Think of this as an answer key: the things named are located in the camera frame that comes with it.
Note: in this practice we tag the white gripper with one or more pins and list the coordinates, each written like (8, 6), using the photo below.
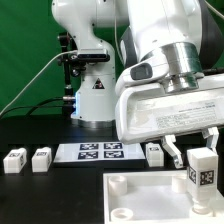
(146, 112)

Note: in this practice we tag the black camera stand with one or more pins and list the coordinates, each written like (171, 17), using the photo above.
(71, 67)

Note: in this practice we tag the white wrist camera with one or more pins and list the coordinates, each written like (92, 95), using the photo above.
(147, 71)

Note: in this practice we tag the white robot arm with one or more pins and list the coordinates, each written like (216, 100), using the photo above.
(112, 35)

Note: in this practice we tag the white square table top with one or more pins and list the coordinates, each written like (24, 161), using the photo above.
(159, 197)

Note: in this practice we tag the white base tag plate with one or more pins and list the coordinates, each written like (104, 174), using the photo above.
(98, 151)

